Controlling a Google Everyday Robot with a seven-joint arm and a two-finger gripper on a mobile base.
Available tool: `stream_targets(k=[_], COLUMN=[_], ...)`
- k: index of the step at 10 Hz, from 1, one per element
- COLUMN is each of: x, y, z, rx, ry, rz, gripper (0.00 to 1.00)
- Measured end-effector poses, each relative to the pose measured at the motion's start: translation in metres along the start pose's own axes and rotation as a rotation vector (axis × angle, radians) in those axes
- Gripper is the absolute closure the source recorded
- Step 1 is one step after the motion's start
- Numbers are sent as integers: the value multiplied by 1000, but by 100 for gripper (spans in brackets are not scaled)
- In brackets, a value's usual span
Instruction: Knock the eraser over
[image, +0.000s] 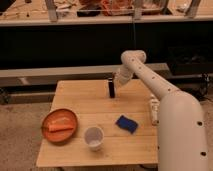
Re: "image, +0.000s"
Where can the orange carrot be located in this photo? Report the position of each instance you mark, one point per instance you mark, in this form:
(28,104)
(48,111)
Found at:
(54,127)

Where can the blue sponge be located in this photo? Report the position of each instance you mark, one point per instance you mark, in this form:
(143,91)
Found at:
(127,124)

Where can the white marker pen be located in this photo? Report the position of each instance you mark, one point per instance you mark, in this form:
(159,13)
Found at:
(154,105)

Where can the wooden table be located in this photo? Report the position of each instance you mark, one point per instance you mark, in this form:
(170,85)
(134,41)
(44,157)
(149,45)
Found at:
(110,131)

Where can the orange plate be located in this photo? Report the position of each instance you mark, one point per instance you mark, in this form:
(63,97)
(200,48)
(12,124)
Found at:
(62,116)

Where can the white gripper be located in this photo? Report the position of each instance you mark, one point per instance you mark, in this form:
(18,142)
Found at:
(122,77)

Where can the background workbench shelf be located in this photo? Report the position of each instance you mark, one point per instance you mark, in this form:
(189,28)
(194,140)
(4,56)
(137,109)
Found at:
(72,12)

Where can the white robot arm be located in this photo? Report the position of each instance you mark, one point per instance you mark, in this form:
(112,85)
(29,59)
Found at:
(182,142)

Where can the clear plastic cup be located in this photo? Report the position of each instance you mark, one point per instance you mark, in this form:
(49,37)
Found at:
(93,137)

